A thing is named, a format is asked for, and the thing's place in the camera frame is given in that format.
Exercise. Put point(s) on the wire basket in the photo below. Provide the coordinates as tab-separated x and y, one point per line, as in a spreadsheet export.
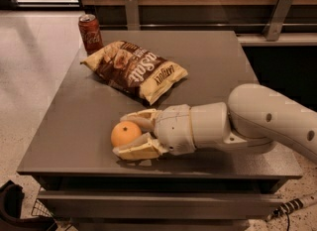
39	209

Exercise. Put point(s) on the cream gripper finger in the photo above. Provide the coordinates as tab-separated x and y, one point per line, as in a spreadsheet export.
145	119
145	147

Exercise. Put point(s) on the right metal wall bracket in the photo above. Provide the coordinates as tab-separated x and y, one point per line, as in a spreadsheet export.
273	28

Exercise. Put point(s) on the orange fruit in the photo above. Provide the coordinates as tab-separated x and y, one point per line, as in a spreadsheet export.
124	133

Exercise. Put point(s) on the grey table drawer front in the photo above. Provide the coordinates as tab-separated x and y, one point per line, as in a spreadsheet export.
159	205

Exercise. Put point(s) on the left metal wall bracket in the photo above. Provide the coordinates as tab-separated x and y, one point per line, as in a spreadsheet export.
132	15

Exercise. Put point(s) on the horizontal metal rail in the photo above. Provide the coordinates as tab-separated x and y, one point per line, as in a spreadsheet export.
249	28

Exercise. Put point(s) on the brown yellow chip bag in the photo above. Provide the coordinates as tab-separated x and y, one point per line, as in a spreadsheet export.
134	70

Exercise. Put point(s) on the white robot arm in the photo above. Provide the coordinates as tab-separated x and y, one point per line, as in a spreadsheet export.
252	120

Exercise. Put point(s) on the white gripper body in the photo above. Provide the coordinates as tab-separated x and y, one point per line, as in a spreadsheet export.
173	127

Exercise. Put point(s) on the metal wall bracket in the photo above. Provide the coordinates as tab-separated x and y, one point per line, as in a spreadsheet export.
132	15
273	28

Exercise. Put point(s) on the red cola can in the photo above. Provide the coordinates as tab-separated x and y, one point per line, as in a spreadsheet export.
90	33

